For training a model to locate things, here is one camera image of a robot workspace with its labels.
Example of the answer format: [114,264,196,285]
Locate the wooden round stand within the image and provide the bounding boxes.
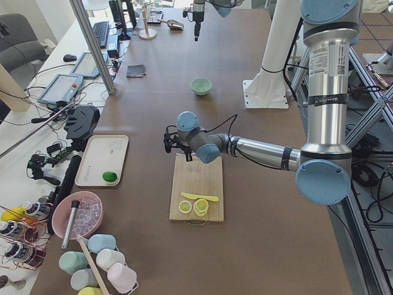
[138,3,157,40]

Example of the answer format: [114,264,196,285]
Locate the pale blue cup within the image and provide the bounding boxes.
[70,269,98,291]

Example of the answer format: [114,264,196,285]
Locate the copper wire bottle rack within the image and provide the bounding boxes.
[1,202,52,270]

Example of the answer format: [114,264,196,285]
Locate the pink bowl with ice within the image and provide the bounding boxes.
[52,191,103,240]

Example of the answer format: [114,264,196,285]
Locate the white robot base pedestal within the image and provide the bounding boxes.
[243,0,300,109]

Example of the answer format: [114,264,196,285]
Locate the bamboo cutting board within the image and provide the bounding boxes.
[169,154,224,222]

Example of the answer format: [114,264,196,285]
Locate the cream rabbit tray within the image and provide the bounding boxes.
[75,135,129,187]

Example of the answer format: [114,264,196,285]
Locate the metal cylinder muddler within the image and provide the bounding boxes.
[61,200,80,250]

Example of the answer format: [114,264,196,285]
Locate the black long bar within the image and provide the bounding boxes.
[47,155,82,235]

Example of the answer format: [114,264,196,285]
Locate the stacked lemon slices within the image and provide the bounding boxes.
[193,199,209,217]

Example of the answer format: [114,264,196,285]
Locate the yellow lemon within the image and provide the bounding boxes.
[1,207,25,222]

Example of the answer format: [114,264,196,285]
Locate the far teach pendant tablet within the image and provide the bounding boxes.
[71,52,99,79]

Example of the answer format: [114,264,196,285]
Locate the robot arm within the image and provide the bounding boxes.
[192,0,244,42]
[175,1,362,205]

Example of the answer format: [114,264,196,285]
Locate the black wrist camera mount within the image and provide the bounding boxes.
[163,125,179,154]
[182,7,193,22]

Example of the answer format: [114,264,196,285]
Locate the black keyboard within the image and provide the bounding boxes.
[93,21,110,49]

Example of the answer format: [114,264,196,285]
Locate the grey folded cloth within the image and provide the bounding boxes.
[126,64,146,78]

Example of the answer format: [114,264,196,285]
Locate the black power box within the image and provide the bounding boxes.
[106,34,120,58]

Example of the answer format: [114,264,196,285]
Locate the green cup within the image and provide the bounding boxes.
[58,251,88,275]

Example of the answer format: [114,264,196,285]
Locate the grey office chair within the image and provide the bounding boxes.
[1,14,49,73]

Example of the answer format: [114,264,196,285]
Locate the green ceramic bowl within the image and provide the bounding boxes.
[190,77,212,96]

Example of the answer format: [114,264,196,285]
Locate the black computer mouse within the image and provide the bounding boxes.
[63,54,77,62]

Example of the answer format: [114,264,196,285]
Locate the near teach pendant tablet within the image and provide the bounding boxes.
[37,74,84,104]

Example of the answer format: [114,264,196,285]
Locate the aluminium frame post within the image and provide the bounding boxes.
[69,0,115,95]

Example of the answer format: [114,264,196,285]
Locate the black gripper part on desk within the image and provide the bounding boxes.
[64,106,100,152]

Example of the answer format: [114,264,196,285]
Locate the yellow plastic knife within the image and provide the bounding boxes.
[181,192,219,202]

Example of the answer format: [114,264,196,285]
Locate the pink cup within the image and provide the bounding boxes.
[107,262,139,294]

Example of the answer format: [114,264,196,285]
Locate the green lime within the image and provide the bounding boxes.
[102,171,118,183]

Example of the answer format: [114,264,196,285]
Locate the metal scoop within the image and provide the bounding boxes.
[158,18,184,31]

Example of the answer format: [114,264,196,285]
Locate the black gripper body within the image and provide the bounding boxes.
[179,143,193,154]
[192,10,204,23]

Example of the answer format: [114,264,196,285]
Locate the white cup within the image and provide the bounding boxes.
[96,249,125,272]

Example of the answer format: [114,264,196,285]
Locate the yellow cup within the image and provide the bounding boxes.
[77,286,103,295]

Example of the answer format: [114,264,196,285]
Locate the teach pendant tablet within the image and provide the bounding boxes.
[37,74,84,104]
[71,52,99,79]

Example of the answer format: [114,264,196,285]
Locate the single lemon slice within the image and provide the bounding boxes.
[178,200,193,214]

